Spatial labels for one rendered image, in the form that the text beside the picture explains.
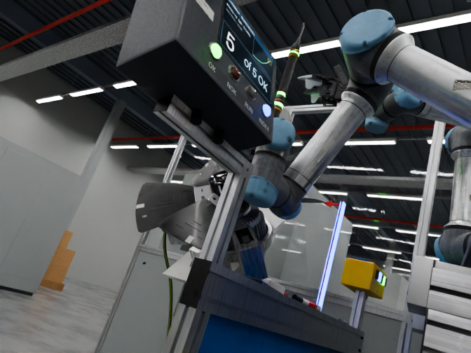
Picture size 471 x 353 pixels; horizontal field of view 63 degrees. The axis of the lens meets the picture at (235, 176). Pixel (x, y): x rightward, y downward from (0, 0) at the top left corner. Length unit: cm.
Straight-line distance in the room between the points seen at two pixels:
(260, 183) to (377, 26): 41
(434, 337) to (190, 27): 63
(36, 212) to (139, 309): 451
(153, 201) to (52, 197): 550
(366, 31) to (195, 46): 48
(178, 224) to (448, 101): 78
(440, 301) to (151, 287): 198
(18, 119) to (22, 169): 723
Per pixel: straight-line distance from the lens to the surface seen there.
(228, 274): 70
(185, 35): 52
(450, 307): 80
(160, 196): 149
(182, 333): 67
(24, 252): 689
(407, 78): 88
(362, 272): 136
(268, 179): 82
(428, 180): 197
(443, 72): 86
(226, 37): 61
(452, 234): 147
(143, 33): 57
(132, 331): 257
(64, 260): 946
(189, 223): 121
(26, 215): 681
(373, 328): 184
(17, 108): 1390
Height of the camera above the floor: 80
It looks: 18 degrees up
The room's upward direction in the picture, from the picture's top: 19 degrees clockwise
